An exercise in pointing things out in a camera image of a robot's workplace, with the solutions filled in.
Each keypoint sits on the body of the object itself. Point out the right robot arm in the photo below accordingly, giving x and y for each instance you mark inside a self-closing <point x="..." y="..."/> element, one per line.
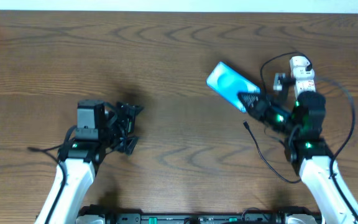
<point x="308" y="153"/>

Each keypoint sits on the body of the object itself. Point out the black usb charger plug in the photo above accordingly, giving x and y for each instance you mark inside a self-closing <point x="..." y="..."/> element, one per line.
<point x="309" y="66"/>

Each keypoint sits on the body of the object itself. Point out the white power strip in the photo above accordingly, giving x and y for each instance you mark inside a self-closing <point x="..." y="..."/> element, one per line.
<point x="304" y="79"/>

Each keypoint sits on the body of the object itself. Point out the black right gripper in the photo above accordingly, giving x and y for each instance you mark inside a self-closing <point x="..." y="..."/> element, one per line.
<point x="260" y="106"/>

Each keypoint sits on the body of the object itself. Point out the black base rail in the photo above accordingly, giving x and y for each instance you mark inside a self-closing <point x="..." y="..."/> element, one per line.
<point x="252" y="215"/>

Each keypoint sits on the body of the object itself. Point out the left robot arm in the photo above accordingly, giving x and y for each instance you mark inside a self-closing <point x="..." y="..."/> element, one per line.
<point x="78" y="163"/>

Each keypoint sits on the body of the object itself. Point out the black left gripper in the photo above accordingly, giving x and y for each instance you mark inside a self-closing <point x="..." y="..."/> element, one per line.
<point x="128" y="125"/>

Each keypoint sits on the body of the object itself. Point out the blue screen smartphone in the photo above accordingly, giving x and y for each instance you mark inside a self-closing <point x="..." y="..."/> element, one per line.
<point x="228" y="83"/>

